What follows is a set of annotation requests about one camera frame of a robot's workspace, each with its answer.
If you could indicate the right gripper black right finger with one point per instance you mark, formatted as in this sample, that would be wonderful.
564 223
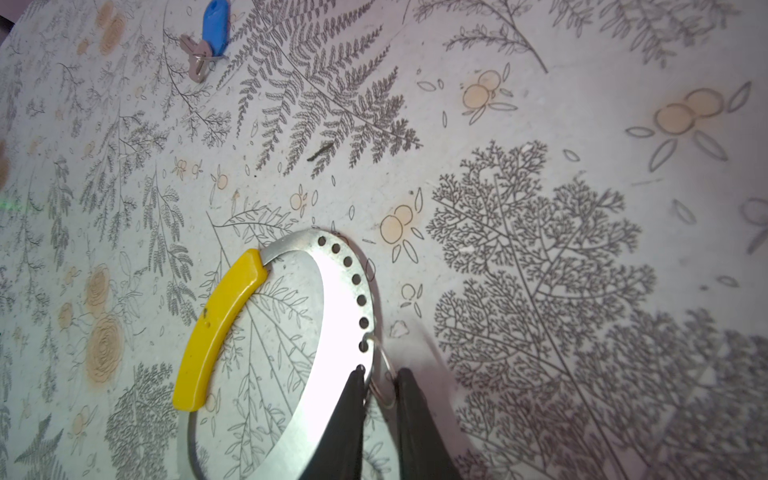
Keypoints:
422 452

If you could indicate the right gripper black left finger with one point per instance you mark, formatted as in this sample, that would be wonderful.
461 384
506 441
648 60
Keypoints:
339 452

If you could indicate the grey keyring loop yellow tag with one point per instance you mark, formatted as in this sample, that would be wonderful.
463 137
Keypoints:
306 306

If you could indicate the key with blue tag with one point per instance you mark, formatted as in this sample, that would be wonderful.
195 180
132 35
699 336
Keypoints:
213 43

